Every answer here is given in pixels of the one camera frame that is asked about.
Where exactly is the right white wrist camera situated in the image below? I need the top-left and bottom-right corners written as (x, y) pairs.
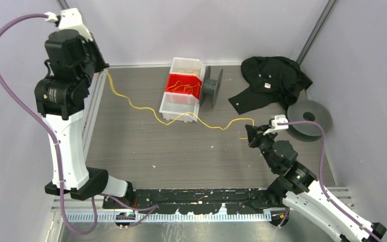
top-left (263, 114), bottom-right (289, 135)

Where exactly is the white plastic bin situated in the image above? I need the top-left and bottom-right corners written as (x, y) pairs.
top-left (169, 57), bottom-right (206, 81)
top-left (159, 92), bottom-right (200, 123)

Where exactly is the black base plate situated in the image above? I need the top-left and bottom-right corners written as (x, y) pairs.
top-left (119, 188), bottom-right (285, 215)

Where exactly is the slotted cable duct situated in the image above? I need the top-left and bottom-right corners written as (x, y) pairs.
top-left (67, 211), bottom-right (272, 222)

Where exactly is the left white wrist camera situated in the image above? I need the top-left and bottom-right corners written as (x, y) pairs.
top-left (45, 8), bottom-right (94, 41)

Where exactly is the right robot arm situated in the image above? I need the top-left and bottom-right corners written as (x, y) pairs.
top-left (245, 125), bottom-right (386, 241)

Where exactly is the black cloth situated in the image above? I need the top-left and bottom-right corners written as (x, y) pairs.
top-left (228, 56), bottom-right (313, 114)

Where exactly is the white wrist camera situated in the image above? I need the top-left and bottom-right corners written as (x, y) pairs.
top-left (45, 8), bottom-right (94, 41)
top-left (263, 114), bottom-right (289, 135)

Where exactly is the yellow cable in red bin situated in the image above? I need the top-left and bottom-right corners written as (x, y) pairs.
top-left (167, 80), bottom-right (202, 95)

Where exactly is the black cable spool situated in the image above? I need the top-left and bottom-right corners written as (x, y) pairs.
top-left (199, 66), bottom-right (223, 108)
top-left (286, 99), bottom-right (333, 142)

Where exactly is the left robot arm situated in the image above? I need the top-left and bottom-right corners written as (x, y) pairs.
top-left (34, 29), bottom-right (135, 209)

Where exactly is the white plastic bin far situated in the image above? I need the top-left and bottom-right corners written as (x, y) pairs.
top-left (169, 57), bottom-right (206, 81)

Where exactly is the white plastic bin near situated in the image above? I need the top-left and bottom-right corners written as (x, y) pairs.
top-left (159, 92), bottom-right (200, 123)

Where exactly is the red plastic bin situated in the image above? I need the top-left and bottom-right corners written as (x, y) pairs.
top-left (164, 74), bottom-right (202, 100)

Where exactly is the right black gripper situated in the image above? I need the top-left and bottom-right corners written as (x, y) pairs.
top-left (245, 124), bottom-right (278, 172)

